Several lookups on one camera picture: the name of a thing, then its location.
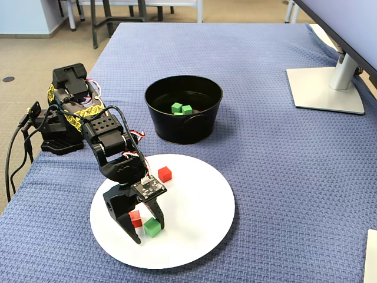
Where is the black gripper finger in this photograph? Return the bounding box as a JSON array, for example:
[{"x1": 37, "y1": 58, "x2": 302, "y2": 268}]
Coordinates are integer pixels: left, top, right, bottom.
[
  {"x1": 106, "y1": 209, "x2": 142, "y2": 245},
  {"x1": 146, "y1": 200, "x2": 166, "y2": 231}
]

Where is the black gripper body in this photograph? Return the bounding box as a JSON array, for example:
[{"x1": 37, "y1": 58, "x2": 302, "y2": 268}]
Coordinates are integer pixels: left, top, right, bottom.
[{"x1": 102, "y1": 184, "x2": 150, "y2": 216}]

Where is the white round plate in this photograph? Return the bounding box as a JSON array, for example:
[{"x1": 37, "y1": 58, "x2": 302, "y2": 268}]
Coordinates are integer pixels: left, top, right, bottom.
[{"x1": 90, "y1": 153, "x2": 236, "y2": 269}]

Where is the red cube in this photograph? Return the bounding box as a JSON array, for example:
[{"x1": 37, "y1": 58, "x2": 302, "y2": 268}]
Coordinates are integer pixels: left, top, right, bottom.
[
  {"x1": 128, "y1": 209, "x2": 143, "y2": 229},
  {"x1": 157, "y1": 166, "x2": 173, "y2": 182}
]

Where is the black metal bucket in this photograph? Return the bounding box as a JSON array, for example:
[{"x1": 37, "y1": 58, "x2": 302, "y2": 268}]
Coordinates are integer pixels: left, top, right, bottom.
[{"x1": 144, "y1": 75, "x2": 224, "y2": 145}]

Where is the blue waffle-weave cloth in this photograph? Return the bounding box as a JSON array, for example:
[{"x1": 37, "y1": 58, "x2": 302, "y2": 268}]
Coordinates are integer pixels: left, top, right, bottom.
[{"x1": 0, "y1": 22, "x2": 377, "y2": 283}]

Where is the white table leg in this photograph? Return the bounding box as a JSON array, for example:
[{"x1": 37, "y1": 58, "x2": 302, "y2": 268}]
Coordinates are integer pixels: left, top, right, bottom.
[
  {"x1": 284, "y1": 0, "x2": 299, "y2": 24},
  {"x1": 195, "y1": 0, "x2": 204, "y2": 24},
  {"x1": 65, "y1": 0, "x2": 78, "y2": 32}
]

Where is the silver monitor stand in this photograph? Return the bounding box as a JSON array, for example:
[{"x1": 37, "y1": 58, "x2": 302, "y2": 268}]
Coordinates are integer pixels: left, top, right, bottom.
[{"x1": 286, "y1": 44, "x2": 366, "y2": 115}]

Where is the white flat object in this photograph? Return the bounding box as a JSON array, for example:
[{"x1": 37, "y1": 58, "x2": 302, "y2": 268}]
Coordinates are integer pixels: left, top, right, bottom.
[{"x1": 364, "y1": 229, "x2": 377, "y2": 283}]

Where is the computer monitor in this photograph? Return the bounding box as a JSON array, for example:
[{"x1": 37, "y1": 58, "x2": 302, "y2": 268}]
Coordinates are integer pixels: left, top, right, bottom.
[{"x1": 294, "y1": 0, "x2": 377, "y2": 80}]

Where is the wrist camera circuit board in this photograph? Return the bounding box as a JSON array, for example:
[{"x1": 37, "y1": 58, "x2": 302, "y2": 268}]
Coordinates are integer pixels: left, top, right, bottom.
[{"x1": 131, "y1": 174, "x2": 168, "y2": 203}]

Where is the red white servo wire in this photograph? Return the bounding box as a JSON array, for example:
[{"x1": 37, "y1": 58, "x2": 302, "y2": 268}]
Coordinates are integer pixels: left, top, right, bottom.
[
  {"x1": 122, "y1": 152, "x2": 151, "y2": 182},
  {"x1": 129, "y1": 129, "x2": 147, "y2": 142},
  {"x1": 84, "y1": 77, "x2": 104, "y2": 106}
]

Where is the black power cable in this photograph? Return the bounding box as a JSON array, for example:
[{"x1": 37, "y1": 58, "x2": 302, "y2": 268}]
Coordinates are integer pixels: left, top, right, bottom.
[{"x1": 10, "y1": 129, "x2": 35, "y2": 192}]

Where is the thick black cable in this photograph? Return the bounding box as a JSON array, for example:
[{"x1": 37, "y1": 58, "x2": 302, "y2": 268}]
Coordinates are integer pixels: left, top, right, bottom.
[{"x1": 5, "y1": 117, "x2": 30, "y2": 204}]

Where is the dark metal table frame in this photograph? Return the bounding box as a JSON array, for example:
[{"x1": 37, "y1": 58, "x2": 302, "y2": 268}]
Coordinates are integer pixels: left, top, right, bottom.
[{"x1": 89, "y1": 0, "x2": 148, "y2": 50}]

